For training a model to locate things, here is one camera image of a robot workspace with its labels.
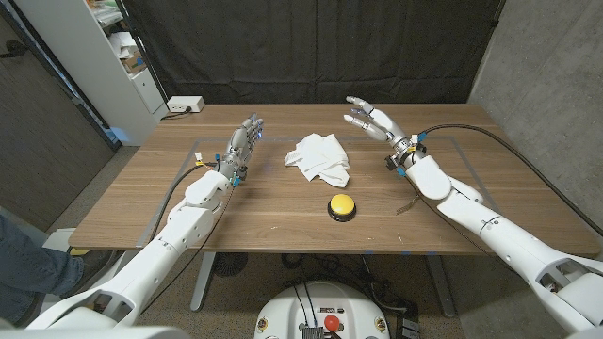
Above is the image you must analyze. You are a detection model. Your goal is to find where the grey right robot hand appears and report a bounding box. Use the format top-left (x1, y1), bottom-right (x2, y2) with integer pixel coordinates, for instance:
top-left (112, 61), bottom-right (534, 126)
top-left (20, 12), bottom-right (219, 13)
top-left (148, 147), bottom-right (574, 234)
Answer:
top-left (343, 95), bottom-right (428, 170)

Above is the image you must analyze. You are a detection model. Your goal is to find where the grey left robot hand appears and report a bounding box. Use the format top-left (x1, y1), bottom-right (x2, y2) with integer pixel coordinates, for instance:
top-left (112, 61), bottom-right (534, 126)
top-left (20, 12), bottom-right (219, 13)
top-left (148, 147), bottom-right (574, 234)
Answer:
top-left (217, 115), bottom-right (265, 187)

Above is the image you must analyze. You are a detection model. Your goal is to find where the white napkin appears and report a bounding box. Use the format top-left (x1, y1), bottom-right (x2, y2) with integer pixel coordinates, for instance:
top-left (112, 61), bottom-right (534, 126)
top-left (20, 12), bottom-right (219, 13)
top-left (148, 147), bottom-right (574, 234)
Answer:
top-left (284, 133), bottom-right (351, 188)

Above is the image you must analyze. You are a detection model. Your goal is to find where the yellow push button black base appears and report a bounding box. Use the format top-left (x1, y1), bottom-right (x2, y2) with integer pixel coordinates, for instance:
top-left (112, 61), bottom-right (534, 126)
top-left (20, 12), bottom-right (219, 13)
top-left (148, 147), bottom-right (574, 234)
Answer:
top-left (327, 193), bottom-right (358, 223)

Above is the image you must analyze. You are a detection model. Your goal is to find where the white power strip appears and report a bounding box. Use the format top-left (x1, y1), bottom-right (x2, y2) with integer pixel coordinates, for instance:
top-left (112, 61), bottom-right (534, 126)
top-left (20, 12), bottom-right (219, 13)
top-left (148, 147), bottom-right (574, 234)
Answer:
top-left (166, 95), bottom-right (206, 114)

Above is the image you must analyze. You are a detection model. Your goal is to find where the black fabric backdrop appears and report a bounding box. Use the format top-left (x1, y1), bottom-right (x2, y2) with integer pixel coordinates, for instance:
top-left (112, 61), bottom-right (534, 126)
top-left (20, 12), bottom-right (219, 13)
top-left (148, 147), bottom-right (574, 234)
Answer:
top-left (121, 0), bottom-right (505, 105)

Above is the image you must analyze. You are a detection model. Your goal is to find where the cardboard box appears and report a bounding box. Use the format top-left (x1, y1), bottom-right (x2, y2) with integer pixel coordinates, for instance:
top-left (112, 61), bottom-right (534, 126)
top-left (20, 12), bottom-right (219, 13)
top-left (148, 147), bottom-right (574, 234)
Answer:
top-left (122, 49), bottom-right (148, 74)

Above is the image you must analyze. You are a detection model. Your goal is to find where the grey table leg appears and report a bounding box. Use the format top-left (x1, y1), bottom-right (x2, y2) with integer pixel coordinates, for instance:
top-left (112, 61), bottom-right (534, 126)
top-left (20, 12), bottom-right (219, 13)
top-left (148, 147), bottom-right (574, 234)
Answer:
top-left (423, 253), bottom-right (457, 319)
top-left (189, 251), bottom-right (218, 313)

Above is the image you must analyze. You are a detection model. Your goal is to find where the white shelf cabinet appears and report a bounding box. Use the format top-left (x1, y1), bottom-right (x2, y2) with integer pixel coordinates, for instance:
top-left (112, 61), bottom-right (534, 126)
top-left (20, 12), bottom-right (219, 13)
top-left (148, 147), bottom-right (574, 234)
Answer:
top-left (13, 0), bottom-right (170, 147)

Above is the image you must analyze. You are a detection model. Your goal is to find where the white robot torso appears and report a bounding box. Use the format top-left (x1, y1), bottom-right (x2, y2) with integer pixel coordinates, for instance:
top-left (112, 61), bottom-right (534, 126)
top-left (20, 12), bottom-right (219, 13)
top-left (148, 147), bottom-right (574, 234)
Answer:
top-left (253, 281), bottom-right (391, 339)

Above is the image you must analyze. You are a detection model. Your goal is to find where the dark shoe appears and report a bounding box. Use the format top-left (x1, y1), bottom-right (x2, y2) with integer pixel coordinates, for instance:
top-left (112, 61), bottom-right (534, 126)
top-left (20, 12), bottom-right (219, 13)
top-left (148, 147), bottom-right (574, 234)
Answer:
top-left (60, 249), bottom-right (115, 299)

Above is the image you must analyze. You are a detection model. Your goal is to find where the dark wooden door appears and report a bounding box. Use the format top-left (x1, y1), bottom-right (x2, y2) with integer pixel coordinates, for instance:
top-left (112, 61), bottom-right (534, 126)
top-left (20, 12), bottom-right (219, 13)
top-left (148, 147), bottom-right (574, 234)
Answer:
top-left (0, 8), bottom-right (118, 232)

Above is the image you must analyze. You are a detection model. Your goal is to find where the person's leg in jeans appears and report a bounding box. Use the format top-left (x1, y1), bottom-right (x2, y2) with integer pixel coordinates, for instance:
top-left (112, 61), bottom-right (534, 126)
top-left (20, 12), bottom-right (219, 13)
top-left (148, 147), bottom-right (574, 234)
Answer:
top-left (0, 214), bottom-right (86, 326)

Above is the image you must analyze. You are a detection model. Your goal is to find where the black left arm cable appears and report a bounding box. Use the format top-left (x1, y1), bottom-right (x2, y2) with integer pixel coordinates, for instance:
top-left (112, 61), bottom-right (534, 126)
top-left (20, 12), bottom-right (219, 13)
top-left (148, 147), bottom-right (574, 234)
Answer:
top-left (149, 162), bottom-right (219, 246)

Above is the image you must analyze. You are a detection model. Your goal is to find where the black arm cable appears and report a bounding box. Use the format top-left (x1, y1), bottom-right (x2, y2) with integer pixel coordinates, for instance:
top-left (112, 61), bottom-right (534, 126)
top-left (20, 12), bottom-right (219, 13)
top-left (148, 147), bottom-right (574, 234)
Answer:
top-left (416, 123), bottom-right (603, 236)
top-left (149, 162), bottom-right (219, 246)

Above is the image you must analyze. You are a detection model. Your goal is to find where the fork with orange handle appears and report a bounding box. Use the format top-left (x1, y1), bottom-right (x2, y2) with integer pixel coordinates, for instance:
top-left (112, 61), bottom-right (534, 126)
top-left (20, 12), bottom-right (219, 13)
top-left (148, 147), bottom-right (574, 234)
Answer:
top-left (395, 192), bottom-right (422, 217)

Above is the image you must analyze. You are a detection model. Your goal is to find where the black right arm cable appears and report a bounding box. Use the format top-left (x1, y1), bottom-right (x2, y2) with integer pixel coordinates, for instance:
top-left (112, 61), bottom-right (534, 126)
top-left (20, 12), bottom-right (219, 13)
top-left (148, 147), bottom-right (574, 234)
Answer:
top-left (416, 123), bottom-right (603, 236)

